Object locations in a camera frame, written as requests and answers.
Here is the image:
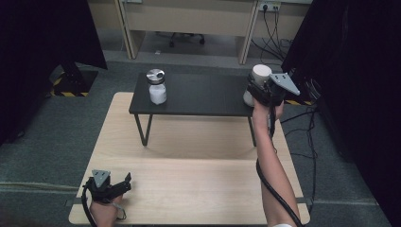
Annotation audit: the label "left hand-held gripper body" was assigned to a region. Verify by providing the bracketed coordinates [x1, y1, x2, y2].
[82, 169, 132, 204]

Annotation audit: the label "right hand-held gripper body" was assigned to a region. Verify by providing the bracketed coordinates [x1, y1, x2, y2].
[246, 72, 302, 108]

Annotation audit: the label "white cylindrical bottle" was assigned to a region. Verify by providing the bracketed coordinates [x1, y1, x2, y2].
[242, 63, 273, 108]

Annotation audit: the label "small black shelf table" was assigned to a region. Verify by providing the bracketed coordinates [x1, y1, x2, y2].
[128, 72, 257, 148]

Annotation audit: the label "glass jar with silver lid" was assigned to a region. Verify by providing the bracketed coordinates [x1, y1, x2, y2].
[145, 68, 168, 106]

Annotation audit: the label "person's left hand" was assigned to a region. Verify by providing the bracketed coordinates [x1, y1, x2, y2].
[89, 195, 125, 227]

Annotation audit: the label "person's right hand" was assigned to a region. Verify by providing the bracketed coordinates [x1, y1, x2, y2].
[252, 99, 285, 128]

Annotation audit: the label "black stand base striped tape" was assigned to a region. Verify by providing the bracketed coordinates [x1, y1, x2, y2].
[46, 61, 99, 98]
[282, 75, 317, 107]

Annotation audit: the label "black curtain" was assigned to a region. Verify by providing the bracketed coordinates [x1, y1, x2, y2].
[0, 0, 109, 147]
[281, 0, 401, 227]

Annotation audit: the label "black office chair base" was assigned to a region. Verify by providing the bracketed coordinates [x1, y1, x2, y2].
[155, 31, 206, 49]

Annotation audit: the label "beige office desk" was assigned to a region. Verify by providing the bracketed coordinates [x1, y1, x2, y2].
[87, 0, 314, 66]

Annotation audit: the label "left hand-held gripper cable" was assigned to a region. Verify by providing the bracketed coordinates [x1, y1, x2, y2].
[80, 184, 98, 227]

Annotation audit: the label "hand-held gripper cable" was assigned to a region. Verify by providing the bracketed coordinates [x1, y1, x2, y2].
[80, 184, 98, 227]
[255, 105, 305, 227]

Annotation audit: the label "grey wrist cord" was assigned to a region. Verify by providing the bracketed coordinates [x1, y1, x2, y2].
[110, 201, 128, 221]

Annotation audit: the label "black cables under desk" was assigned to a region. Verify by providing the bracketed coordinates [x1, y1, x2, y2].
[250, 9, 295, 66]

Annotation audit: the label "black floor cables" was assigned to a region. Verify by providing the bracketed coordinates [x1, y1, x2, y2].
[279, 106, 320, 216]

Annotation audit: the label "white wall power socket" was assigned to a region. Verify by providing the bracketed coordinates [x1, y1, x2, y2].
[257, 1, 282, 13]

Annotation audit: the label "right hand-held gripper cable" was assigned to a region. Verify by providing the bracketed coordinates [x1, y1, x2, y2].
[255, 105, 305, 227]

